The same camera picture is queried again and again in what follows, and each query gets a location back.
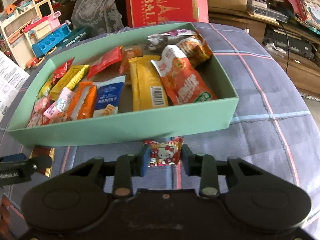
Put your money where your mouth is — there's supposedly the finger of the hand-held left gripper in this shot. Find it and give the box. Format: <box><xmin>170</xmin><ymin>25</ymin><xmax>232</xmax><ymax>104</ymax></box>
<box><xmin>0</xmin><ymin>154</ymin><xmax>27</xmax><ymax>163</ymax></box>
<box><xmin>25</xmin><ymin>155</ymin><xmax>53</xmax><ymax>175</ymax></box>

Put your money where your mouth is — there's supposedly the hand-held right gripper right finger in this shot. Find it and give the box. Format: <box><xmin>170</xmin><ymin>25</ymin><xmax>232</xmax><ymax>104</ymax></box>
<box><xmin>181</xmin><ymin>144</ymin><xmax>270</xmax><ymax>197</ymax></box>

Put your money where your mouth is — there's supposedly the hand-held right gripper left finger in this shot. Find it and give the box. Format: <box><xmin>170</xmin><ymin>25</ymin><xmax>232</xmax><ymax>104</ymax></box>
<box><xmin>62</xmin><ymin>145</ymin><xmax>153</xmax><ymax>198</ymax></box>

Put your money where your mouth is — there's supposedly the red gold-trimmed packet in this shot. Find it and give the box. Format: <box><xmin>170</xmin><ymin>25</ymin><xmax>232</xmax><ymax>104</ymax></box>
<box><xmin>29</xmin><ymin>146</ymin><xmax>55</xmax><ymax>177</ymax></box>

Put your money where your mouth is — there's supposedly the cat print candy packet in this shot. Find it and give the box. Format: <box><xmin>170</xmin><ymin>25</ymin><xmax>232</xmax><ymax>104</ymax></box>
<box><xmin>143</xmin><ymin>137</ymin><xmax>184</xmax><ymax>167</ymax></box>

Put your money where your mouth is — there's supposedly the green cardboard box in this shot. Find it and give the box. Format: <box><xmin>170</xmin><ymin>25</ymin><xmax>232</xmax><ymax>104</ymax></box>
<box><xmin>7</xmin><ymin>22</ymin><xmax>239</xmax><ymax>147</ymax></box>

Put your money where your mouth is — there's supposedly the pink patterned candy packet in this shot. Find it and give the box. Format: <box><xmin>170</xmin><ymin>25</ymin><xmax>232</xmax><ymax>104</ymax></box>
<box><xmin>26</xmin><ymin>97</ymin><xmax>65</xmax><ymax>128</ymax></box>

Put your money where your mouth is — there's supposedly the pink snack packet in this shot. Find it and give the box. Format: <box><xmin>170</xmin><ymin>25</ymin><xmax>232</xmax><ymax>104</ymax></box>
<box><xmin>44</xmin><ymin>87</ymin><xmax>77</xmax><ymax>119</ymax></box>

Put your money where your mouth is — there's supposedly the green yellow snack packet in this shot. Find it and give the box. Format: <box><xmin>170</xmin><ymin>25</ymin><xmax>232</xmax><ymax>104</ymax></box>
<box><xmin>37</xmin><ymin>76</ymin><xmax>54</xmax><ymax>99</ymax></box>

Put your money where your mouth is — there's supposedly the orange-red snack pouch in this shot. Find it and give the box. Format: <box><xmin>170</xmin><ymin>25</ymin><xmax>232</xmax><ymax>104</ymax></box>
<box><xmin>151</xmin><ymin>45</ymin><xmax>218</xmax><ymax>106</ymax></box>

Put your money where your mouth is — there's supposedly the blue white packet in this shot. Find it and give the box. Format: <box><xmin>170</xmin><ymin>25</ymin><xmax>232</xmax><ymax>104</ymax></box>
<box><xmin>94</xmin><ymin>76</ymin><xmax>125</xmax><ymax>117</ymax></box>

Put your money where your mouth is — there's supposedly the small orange packet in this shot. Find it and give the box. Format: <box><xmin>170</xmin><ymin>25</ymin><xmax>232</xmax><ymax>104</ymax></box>
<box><xmin>66</xmin><ymin>81</ymin><xmax>93</xmax><ymax>120</ymax></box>

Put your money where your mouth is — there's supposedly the long yellow bar packet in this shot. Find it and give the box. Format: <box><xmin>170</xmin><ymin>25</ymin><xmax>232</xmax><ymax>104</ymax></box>
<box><xmin>129</xmin><ymin>56</ymin><xmax>169</xmax><ymax>112</ymax></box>

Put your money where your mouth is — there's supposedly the yellow gold snack packet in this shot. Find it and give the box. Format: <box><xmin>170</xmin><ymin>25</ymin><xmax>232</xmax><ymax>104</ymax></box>
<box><xmin>50</xmin><ymin>65</ymin><xmax>90</xmax><ymax>100</ymax></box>

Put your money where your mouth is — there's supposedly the small red candy packet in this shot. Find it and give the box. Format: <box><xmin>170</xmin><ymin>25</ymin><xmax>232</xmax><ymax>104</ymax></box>
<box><xmin>53</xmin><ymin>57</ymin><xmax>75</xmax><ymax>84</ymax></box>

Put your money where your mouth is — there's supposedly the red snack packet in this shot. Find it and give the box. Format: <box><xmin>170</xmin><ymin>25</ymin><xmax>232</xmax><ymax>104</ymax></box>
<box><xmin>87</xmin><ymin>46</ymin><xmax>123</xmax><ymax>80</ymax></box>

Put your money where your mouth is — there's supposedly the orange noodle snack bag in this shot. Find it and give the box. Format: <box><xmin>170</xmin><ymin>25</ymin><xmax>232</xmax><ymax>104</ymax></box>
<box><xmin>176</xmin><ymin>36</ymin><xmax>213</xmax><ymax>69</ymax></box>

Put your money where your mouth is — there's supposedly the purple white snack bag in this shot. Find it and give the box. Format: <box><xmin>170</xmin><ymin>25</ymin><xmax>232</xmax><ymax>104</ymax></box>
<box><xmin>147</xmin><ymin>29</ymin><xmax>200</xmax><ymax>52</ymax></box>

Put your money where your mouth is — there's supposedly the person's left hand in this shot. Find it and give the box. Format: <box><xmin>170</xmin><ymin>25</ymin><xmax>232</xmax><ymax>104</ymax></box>
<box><xmin>0</xmin><ymin>195</ymin><xmax>11</xmax><ymax>228</ymax></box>

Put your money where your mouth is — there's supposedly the white instruction sheet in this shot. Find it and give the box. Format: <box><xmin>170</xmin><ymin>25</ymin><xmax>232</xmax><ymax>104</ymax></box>
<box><xmin>0</xmin><ymin>50</ymin><xmax>30</xmax><ymax>117</ymax></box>

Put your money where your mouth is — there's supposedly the blue plaid blanket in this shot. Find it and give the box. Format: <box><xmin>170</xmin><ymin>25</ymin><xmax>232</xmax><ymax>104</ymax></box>
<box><xmin>0</xmin><ymin>22</ymin><xmax>320</xmax><ymax>238</ymax></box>

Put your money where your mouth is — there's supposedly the blue toy rack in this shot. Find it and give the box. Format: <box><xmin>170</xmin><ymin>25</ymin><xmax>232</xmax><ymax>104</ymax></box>
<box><xmin>31</xmin><ymin>22</ymin><xmax>72</xmax><ymax>58</ymax></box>

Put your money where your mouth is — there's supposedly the teal toy box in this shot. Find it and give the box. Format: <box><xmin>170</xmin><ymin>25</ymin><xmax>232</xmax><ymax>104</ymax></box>
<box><xmin>30</xmin><ymin>26</ymin><xmax>92</xmax><ymax>68</ymax></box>

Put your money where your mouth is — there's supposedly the cream toy kitchen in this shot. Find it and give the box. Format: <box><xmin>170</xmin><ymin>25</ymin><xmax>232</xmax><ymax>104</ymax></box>
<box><xmin>0</xmin><ymin>0</ymin><xmax>63</xmax><ymax>58</ymax></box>

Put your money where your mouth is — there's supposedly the wooden cabinet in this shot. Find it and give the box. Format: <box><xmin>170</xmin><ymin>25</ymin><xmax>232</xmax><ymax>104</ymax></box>
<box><xmin>209</xmin><ymin>11</ymin><xmax>320</xmax><ymax>95</ymax></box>

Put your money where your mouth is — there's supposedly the black electronic device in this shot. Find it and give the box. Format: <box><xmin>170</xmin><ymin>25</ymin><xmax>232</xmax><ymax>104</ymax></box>
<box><xmin>264</xmin><ymin>27</ymin><xmax>315</xmax><ymax>58</ymax></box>

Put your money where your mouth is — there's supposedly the red gift box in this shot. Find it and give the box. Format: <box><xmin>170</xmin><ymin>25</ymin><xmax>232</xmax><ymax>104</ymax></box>
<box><xmin>124</xmin><ymin>0</ymin><xmax>209</xmax><ymax>28</ymax></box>

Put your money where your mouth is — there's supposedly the grey patterned cushion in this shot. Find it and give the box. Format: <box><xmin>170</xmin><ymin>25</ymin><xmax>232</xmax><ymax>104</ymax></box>
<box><xmin>71</xmin><ymin>0</ymin><xmax>125</xmax><ymax>34</ymax></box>

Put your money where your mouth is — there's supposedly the clear plastic case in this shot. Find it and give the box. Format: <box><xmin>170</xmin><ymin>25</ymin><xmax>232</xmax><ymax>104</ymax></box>
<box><xmin>246</xmin><ymin>0</ymin><xmax>289</xmax><ymax>23</ymax></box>

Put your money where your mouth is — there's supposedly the pink picture book stack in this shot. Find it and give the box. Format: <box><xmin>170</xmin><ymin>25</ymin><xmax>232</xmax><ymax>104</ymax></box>
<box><xmin>290</xmin><ymin>0</ymin><xmax>320</xmax><ymax>30</ymax></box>

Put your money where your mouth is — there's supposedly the black cable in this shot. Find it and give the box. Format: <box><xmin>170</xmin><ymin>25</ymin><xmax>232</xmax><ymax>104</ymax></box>
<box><xmin>277</xmin><ymin>21</ymin><xmax>292</xmax><ymax>72</ymax></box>

